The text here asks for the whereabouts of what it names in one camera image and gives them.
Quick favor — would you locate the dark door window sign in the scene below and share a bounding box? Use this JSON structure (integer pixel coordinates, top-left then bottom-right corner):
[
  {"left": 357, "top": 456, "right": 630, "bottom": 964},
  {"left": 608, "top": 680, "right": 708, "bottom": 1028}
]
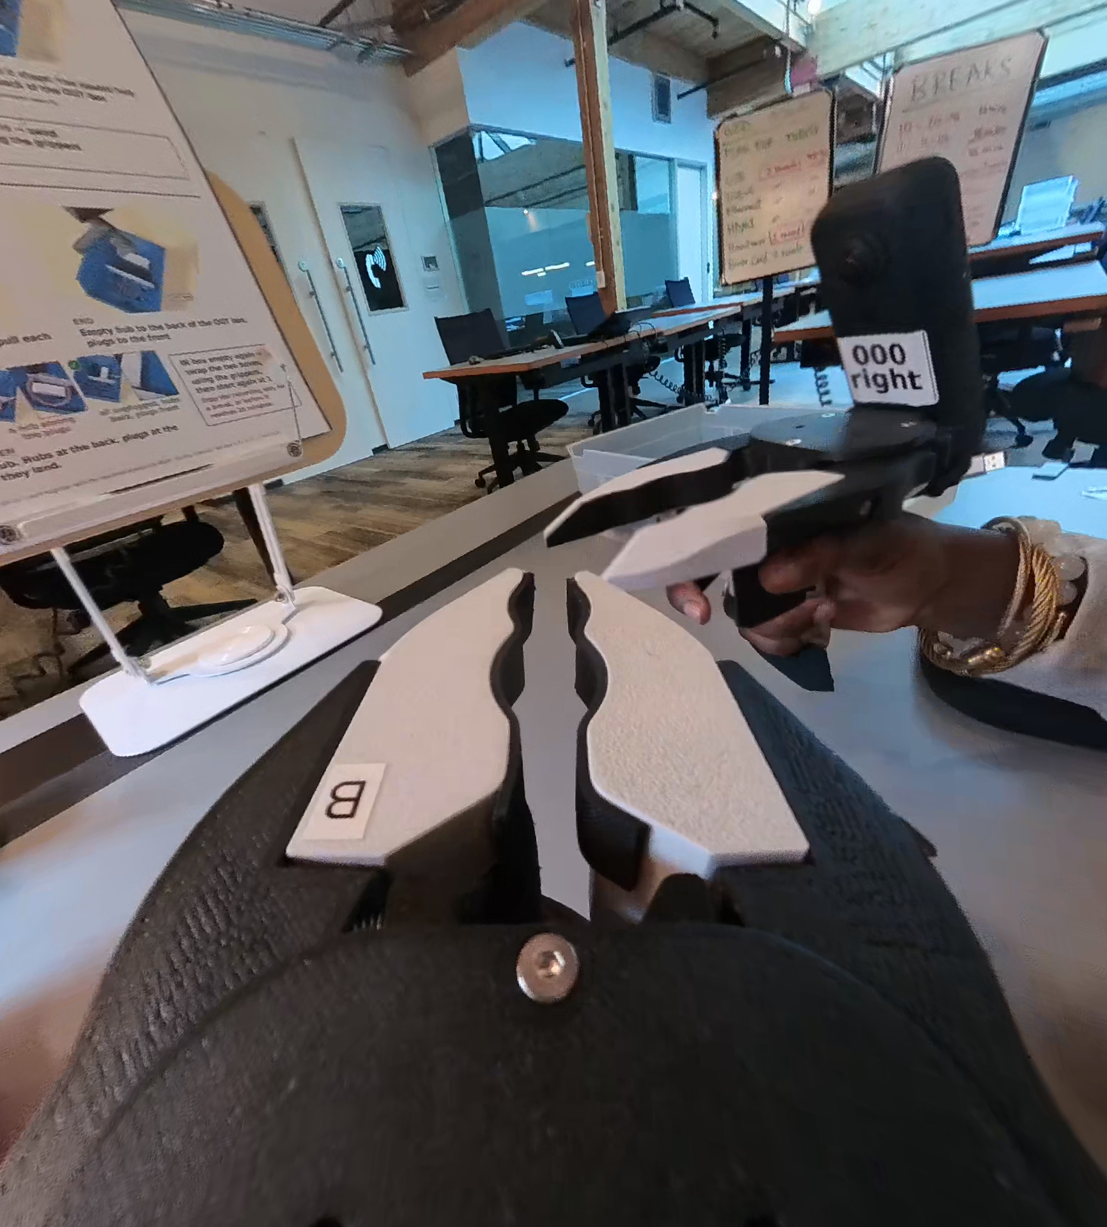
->
[{"left": 339, "top": 201, "right": 411, "bottom": 315}]

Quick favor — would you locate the white document stand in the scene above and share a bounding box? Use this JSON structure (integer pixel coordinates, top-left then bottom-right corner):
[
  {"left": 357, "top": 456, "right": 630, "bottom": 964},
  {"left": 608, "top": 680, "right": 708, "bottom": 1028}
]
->
[{"left": 0, "top": 436, "right": 385, "bottom": 759}]

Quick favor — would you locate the black office chair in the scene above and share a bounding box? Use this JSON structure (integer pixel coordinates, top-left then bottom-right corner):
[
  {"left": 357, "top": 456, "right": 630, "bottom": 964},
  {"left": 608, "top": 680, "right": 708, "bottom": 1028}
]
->
[
  {"left": 0, "top": 520, "right": 226, "bottom": 678},
  {"left": 433, "top": 308, "right": 569, "bottom": 491}
]

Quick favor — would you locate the black honeycomb pad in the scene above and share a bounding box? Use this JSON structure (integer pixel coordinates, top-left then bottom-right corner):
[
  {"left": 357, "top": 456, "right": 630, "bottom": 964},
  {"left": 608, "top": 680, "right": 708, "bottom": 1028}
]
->
[{"left": 918, "top": 647, "right": 1107, "bottom": 766}]

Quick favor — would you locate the instruction sheet on stand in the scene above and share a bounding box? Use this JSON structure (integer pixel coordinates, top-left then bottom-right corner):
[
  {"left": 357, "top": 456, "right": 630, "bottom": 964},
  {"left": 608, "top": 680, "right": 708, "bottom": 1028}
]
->
[{"left": 0, "top": 170, "right": 350, "bottom": 601}]

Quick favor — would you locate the instruction poster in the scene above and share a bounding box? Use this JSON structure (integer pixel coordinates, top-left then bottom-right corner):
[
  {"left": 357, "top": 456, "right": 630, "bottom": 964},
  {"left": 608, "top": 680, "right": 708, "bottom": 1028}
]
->
[{"left": 0, "top": 0, "right": 335, "bottom": 545}]

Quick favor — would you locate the gold bangle bracelet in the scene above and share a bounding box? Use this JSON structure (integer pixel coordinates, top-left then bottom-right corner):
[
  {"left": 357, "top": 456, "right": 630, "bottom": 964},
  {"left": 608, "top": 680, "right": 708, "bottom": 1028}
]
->
[{"left": 979, "top": 515, "right": 1089, "bottom": 653}]

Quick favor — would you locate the wooden office desk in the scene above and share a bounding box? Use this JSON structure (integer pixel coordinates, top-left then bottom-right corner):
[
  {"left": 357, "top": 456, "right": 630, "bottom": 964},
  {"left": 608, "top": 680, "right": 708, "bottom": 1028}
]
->
[
  {"left": 422, "top": 303, "right": 745, "bottom": 453},
  {"left": 772, "top": 223, "right": 1107, "bottom": 404}
]

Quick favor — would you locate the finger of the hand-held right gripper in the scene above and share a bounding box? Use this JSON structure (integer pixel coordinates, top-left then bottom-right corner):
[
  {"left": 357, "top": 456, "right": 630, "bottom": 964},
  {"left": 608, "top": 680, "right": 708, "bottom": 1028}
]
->
[
  {"left": 601, "top": 468, "right": 849, "bottom": 596},
  {"left": 542, "top": 445, "right": 758, "bottom": 552}
]

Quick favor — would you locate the wooden pillar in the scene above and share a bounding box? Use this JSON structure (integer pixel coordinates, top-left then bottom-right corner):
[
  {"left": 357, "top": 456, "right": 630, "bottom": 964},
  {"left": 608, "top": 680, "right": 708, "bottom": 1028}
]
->
[{"left": 570, "top": 0, "right": 629, "bottom": 316}]

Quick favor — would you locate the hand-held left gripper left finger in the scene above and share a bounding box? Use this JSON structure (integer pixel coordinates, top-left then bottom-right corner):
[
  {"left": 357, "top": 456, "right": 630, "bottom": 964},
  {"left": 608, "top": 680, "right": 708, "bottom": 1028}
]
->
[{"left": 285, "top": 568, "right": 541, "bottom": 924}]

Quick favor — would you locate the person's right hand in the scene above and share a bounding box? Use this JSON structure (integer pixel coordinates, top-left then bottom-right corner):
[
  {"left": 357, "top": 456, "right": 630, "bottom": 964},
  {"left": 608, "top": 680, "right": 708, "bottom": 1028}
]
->
[{"left": 665, "top": 513, "right": 1023, "bottom": 661}]

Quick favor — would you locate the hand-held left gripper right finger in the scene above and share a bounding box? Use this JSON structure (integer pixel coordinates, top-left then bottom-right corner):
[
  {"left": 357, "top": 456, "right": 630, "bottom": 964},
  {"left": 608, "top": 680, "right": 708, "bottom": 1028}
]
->
[{"left": 565, "top": 572, "right": 814, "bottom": 924}]

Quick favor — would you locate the clear plastic container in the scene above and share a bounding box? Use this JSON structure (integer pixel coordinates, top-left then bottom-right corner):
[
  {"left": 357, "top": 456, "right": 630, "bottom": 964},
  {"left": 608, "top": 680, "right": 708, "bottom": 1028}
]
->
[{"left": 565, "top": 405, "right": 850, "bottom": 492}]

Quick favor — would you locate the gold chain bracelet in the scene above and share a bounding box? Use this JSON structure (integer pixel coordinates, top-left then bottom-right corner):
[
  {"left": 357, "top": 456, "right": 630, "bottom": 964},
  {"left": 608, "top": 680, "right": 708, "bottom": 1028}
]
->
[{"left": 918, "top": 623, "right": 1029, "bottom": 679}]

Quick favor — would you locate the handwritten whiteboard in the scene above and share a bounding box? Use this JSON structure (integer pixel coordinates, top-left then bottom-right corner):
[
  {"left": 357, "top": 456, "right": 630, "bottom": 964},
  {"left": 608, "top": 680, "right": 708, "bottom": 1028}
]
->
[
  {"left": 876, "top": 28, "right": 1051, "bottom": 249},
  {"left": 712, "top": 86, "right": 837, "bottom": 289}
]

